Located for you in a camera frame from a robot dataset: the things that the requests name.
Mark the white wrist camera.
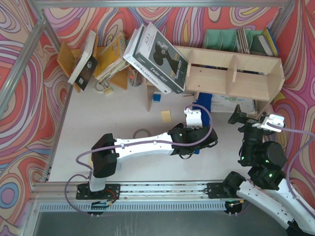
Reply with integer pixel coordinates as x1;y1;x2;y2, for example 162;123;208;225
184;108;202;129
252;114;284;132

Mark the yellow sticky note pad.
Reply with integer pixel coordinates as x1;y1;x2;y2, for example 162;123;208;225
161;110;172;123

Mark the aluminium frame post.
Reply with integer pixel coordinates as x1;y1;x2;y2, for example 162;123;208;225
0;17;47;118

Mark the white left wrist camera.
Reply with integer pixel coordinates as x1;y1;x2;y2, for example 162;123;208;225
184;108;202;129

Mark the white spiral notebook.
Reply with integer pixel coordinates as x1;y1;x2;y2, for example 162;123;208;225
211;95;258;114

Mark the yellow worn book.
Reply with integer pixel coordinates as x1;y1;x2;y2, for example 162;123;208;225
94;31;129;83

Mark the blue stamp block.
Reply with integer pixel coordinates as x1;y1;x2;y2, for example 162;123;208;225
153;92;161;103

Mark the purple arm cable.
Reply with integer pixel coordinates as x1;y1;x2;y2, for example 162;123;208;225
267;122;315;217
64;104;214;214

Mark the blue fluffy duster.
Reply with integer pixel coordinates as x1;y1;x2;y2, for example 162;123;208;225
194;92;214;154

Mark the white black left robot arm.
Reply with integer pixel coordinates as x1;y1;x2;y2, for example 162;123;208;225
89;123;218;192

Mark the white book black cover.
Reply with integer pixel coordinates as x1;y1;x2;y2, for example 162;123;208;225
68;30;98;90

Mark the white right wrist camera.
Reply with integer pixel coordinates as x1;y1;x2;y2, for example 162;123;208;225
252;114;284;132

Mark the blue yellow book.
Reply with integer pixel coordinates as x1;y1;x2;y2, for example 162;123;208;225
258;28;280;57

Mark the pencil holder with pens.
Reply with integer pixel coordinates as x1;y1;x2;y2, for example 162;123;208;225
127;66;143;87

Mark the light wooden bookshelf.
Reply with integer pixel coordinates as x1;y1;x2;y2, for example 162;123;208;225
145;45;285;118

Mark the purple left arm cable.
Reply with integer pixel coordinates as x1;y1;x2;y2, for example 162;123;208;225
64;104;214;214

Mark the aluminium mounting rail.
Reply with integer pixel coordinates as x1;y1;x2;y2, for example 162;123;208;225
31;181;300;201

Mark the brass padlock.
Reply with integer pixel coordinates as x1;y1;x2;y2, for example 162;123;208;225
94;82;113;95

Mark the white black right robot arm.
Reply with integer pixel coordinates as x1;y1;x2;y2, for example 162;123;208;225
222;105;315;236

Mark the green desk organizer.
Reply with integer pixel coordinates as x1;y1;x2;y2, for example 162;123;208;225
202;29;274;56

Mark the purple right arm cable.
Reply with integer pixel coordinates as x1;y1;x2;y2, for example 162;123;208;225
267;122;315;217

